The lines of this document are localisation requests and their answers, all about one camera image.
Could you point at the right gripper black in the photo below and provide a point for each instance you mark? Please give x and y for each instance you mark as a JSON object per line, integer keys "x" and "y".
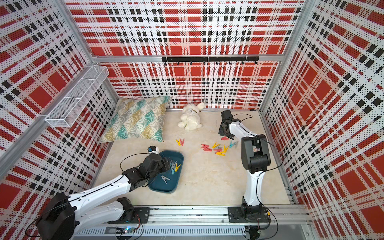
{"x": 221, "y": 131}

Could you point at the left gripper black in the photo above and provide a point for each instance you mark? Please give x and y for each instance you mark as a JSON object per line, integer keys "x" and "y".
{"x": 164, "y": 164}

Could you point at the teal plastic storage box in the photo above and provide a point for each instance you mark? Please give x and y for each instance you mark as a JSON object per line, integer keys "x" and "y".
{"x": 158, "y": 185}

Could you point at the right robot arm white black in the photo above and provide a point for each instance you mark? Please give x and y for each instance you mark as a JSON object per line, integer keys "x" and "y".
{"x": 255, "y": 158}

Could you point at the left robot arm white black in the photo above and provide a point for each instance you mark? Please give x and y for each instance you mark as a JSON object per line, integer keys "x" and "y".
{"x": 65, "y": 215}

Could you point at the yellow clothespin in pile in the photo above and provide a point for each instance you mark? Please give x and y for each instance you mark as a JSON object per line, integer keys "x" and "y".
{"x": 220, "y": 153}

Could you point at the red clothespin flat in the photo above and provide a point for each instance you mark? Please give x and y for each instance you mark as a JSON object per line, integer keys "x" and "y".
{"x": 206, "y": 148}

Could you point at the white plush toy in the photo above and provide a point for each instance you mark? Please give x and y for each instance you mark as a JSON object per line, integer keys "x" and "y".
{"x": 190, "y": 118}

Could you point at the patterned cushion teal yellow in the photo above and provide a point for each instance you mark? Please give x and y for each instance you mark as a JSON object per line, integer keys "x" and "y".
{"x": 137, "y": 118}

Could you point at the green circuit board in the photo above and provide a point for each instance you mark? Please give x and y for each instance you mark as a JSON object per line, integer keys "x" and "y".
{"x": 124, "y": 231}

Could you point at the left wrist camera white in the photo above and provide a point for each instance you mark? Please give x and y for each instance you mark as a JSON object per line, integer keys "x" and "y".
{"x": 153, "y": 150}

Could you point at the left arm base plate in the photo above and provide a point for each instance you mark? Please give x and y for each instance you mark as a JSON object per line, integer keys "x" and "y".
{"x": 135, "y": 215}

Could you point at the black hook rail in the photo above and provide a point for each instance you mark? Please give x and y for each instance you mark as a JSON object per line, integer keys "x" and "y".
{"x": 209, "y": 59}

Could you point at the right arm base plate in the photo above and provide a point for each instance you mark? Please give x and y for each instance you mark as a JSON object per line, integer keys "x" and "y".
{"x": 256, "y": 214}

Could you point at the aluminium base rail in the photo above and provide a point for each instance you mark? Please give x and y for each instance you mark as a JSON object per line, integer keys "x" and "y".
{"x": 219, "y": 215}

